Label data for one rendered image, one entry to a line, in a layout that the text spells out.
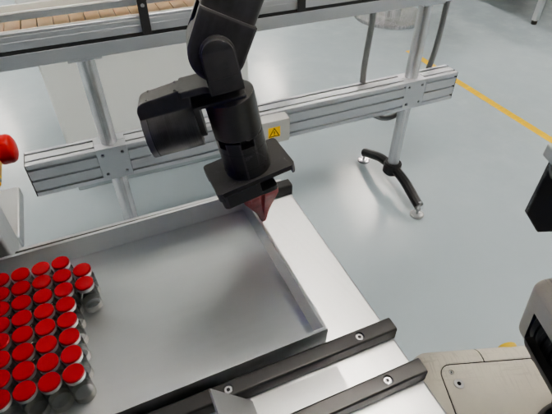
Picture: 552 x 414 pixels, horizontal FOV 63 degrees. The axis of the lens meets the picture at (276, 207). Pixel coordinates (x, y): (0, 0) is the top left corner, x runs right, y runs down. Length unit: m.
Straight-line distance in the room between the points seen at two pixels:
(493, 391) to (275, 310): 0.82
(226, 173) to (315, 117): 1.17
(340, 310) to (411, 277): 1.25
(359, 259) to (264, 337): 1.31
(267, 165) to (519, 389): 0.96
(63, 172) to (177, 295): 1.00
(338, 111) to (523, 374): 1.04
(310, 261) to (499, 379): 0.80
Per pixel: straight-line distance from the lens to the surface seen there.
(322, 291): 0.59
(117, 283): 0.63
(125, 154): 1.53
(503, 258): 2.02
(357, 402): 0.50
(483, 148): 2.63
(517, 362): 1.37
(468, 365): 1.31
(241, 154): 0.52
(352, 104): 1.76
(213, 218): 0.69
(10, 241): 0.69
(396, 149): 2.05
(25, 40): 1.34
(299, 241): 0.65
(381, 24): 4.02
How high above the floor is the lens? 1.34
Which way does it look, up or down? 42 degrees down
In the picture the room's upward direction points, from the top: straight up
